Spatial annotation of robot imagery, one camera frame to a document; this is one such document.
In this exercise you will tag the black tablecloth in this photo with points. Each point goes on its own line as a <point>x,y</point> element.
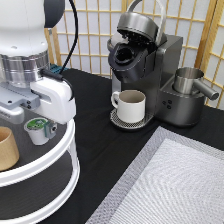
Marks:
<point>105,151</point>

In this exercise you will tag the grey pod coffee machine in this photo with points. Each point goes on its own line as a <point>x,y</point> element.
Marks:
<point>143,58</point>

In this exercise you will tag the white coffee pod green lid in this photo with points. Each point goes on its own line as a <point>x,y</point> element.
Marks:
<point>36,131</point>

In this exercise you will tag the wooden shoji folding screen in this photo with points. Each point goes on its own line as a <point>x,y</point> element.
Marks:
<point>89,28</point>

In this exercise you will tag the grey woven placemat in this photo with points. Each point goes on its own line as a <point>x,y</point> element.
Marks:
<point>173,180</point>

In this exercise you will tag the light wooden cup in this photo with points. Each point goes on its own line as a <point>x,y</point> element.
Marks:
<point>9,154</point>

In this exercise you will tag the blue ribbed metal block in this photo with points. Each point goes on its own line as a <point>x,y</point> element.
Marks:
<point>56,69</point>

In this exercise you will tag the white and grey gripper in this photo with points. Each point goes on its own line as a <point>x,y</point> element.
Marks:
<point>52,97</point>

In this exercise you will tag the white ceramic mug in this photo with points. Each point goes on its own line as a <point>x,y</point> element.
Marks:
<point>129,105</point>

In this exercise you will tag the white two-tier round shelf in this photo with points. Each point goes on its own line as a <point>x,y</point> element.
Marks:
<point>42,180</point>

